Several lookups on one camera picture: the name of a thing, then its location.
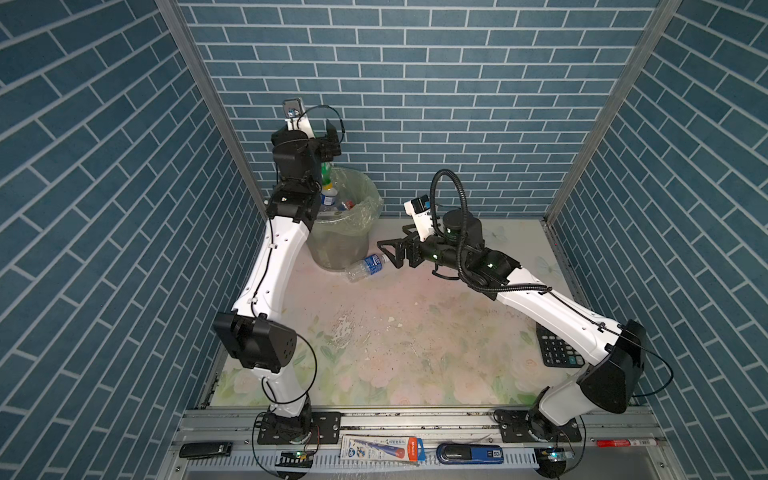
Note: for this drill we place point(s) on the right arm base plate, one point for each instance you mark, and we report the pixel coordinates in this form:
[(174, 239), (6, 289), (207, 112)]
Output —
[(522, 426)]

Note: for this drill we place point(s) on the blue red label bottle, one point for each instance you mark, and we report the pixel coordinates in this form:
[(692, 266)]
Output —
[(345, 205)]

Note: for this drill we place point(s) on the blue label water bottle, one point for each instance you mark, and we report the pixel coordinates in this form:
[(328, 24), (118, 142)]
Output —
[(366, 267)]

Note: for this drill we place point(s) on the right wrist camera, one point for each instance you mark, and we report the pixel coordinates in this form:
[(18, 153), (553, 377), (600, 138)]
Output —
[(419, 209)]

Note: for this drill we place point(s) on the red marker pen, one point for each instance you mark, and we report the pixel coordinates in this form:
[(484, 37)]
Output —
[(626, 443)]

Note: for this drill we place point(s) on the black remote control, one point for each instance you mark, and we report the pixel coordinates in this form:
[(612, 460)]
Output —
[(205, 450)]

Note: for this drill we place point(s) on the green lined trash bin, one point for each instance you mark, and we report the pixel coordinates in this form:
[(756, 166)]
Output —
[(340, 238)]

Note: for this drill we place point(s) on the blue black device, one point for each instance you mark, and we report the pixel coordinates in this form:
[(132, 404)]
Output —
[(469, 454)]

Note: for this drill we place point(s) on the green plastic bottle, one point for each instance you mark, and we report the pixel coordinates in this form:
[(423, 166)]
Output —
[(326, 169)]

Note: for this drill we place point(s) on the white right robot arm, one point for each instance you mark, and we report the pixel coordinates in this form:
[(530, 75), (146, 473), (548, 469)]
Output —
[(445, 233)]

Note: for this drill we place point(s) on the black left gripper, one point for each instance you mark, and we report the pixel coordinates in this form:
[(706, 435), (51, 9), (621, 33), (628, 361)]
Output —
[(323, 152)]

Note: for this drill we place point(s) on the black calculator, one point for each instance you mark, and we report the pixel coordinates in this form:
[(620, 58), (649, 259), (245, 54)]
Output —
[(555, 352)]

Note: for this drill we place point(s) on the small blue label bottle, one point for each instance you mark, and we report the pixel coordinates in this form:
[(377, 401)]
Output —
[(329, 196)]

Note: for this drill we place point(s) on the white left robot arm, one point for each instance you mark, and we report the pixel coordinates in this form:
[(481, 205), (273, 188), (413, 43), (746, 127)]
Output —
[(252, 332)]

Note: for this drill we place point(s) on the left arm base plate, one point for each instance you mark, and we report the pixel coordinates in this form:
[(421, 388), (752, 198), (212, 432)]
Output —
[(313, 427)]

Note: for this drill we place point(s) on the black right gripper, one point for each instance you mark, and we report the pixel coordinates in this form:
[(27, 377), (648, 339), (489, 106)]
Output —
[(413, 240)]

